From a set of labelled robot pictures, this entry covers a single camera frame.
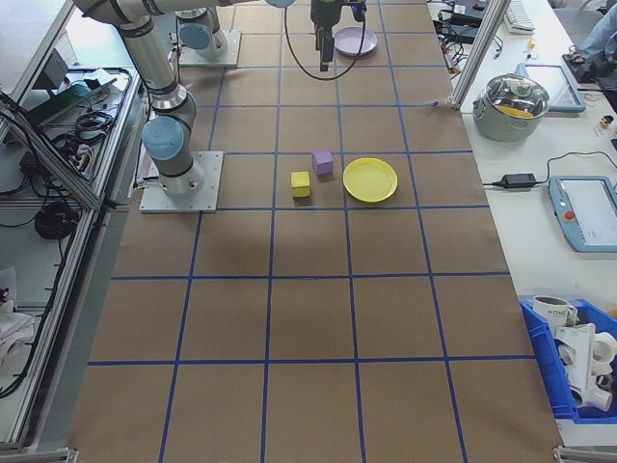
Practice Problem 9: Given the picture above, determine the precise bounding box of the green circuit board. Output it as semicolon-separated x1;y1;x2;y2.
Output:
28;79;120;126

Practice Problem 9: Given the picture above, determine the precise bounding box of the black coiled cable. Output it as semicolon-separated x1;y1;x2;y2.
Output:
34;201;81;241

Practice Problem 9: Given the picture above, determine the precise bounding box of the glass pot lid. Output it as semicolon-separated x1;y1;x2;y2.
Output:
484;73;550;121

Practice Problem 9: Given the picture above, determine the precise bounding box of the gray metal box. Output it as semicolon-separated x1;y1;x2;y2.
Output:
32;47;68;91

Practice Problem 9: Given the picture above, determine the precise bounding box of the purple plate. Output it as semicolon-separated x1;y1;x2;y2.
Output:
333;26;379;57

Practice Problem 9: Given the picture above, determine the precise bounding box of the yellow foam block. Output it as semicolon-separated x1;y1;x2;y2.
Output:
290;170;312;199

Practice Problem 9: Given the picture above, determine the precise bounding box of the blue plastic bin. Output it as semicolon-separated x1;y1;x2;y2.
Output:
519;297;617;425

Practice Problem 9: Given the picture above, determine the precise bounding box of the white cloth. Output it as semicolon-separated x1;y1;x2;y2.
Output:
0;267;38;368

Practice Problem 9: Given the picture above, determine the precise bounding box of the person in blue coat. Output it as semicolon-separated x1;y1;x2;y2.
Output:
576;7;617;83

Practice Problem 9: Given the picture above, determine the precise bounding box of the gray cooking pot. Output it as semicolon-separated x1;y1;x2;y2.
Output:
471;94;549;142

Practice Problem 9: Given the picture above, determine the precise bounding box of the white mug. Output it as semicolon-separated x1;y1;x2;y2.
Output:
531;294;578;334

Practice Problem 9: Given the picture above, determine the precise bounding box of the white keyboard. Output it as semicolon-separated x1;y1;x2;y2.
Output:
503;0;537;34

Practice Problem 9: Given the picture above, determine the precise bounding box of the blue teach pendant dark screen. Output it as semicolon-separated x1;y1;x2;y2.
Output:
515;62;588;115

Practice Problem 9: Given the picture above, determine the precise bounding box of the slanted aluminium post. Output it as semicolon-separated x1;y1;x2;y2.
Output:
450;0;511;111

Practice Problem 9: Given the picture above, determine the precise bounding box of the black power adapter cable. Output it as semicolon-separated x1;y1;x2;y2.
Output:
483;151;617;188

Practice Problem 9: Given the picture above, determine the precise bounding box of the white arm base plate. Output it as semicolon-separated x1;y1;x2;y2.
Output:
178;30;242;68
139;150;226;213

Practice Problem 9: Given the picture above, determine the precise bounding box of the blue teach pendant lit screen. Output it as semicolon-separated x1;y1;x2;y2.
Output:
548;175;617;253

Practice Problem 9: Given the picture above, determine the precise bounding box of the purple foam block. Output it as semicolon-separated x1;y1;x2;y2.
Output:
311;149;335;176

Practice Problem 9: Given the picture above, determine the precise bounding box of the yellow plate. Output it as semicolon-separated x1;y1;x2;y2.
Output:
342;157;399;204

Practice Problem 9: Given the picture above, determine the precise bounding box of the V-shaped metal bar frame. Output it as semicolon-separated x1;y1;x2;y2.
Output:
0;0;146;449

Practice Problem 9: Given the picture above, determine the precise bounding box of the white pipe fitting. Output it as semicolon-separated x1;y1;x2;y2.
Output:
553;321;617;414

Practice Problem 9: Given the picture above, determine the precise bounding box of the black electronics box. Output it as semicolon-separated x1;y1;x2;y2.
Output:
450;2;486;26

